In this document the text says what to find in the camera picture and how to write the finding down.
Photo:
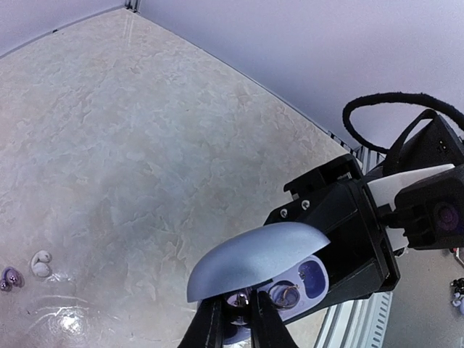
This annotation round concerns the right aluminium corner post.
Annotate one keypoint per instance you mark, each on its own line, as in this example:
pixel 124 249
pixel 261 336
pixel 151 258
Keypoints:
pixel 368 158

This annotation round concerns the purple earbud charging case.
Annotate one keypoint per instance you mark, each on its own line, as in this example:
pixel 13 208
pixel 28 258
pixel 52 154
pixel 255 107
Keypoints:
pixel 279 259

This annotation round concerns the left aluminium corner post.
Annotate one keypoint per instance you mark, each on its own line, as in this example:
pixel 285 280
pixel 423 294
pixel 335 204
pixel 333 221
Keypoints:
pixel 133 5

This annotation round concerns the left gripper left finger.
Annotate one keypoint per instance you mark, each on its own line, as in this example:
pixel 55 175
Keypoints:
pixel 206 328

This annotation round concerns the aluminium corner post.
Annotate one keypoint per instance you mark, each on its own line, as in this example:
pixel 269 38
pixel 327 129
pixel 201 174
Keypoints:
pixel 368 158
pixel 133 5

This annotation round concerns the purple clip earbud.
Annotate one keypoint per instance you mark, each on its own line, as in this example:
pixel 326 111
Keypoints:
pixel 10 278
pixel 236 303

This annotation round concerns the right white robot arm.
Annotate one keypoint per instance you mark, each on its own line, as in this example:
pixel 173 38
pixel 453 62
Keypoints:
pixel 436 144

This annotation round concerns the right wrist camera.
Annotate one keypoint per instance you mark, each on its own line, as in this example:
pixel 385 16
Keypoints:
pixel 421 209

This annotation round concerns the aluminium front rail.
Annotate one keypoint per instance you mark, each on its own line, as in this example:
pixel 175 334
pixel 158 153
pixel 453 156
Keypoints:
pixel 356 323

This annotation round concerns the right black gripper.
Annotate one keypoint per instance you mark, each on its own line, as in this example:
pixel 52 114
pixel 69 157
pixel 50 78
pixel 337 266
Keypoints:
pixel 334 198

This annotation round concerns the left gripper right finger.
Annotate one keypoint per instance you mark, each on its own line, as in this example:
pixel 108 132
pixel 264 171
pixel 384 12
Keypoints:
pixel 268 329

